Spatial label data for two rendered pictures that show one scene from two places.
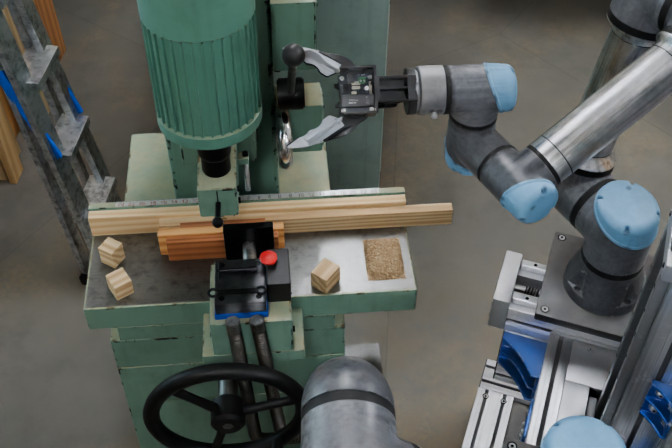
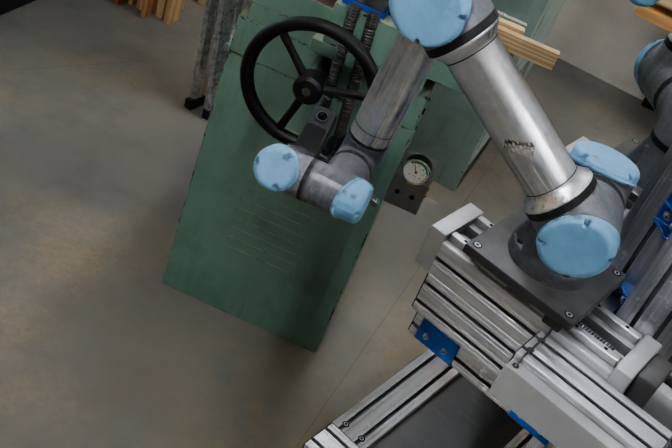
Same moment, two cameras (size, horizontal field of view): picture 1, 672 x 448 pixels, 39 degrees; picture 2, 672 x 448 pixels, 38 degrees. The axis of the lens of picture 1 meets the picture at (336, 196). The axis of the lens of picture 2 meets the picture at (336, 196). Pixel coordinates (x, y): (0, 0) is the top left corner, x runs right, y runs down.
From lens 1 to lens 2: 95 cm
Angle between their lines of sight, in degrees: 13
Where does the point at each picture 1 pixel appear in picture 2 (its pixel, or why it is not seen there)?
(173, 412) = (244, 128)
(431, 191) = (511, 198)
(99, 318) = not seen: outside the picture
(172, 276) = not seen: outside the picture
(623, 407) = (640, 214)
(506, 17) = (637, 127)
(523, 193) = not seen: outside the picture
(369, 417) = not seen: outside the picture
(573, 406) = not seen: hidden behind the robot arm
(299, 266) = not seen: hidden behind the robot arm
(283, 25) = not seen: outside the picture
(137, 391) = (229, 87)
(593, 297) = (645, 169)
